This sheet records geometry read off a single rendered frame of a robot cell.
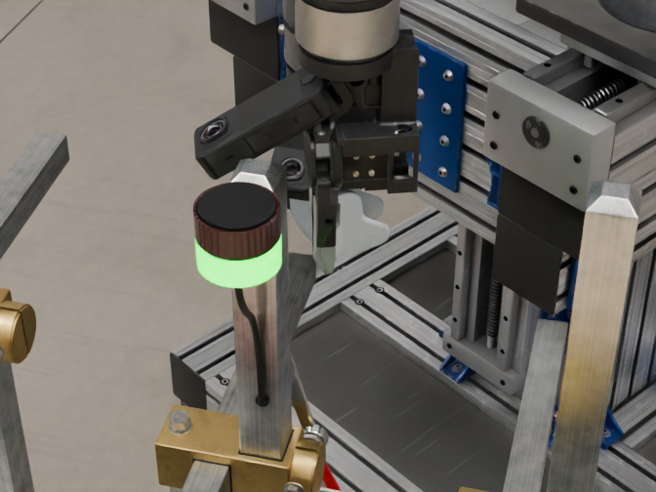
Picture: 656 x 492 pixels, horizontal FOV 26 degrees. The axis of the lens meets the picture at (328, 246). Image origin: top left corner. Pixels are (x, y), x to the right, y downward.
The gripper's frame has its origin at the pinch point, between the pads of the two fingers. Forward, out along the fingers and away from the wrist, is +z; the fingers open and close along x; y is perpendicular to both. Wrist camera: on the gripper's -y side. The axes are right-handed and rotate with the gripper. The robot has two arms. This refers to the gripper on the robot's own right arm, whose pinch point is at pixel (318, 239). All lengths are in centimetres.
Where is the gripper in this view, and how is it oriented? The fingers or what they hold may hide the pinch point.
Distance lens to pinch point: 146.6
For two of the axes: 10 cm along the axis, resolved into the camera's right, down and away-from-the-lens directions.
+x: -9.7, -1.5, 1.9
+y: 2.4, -5.9, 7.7
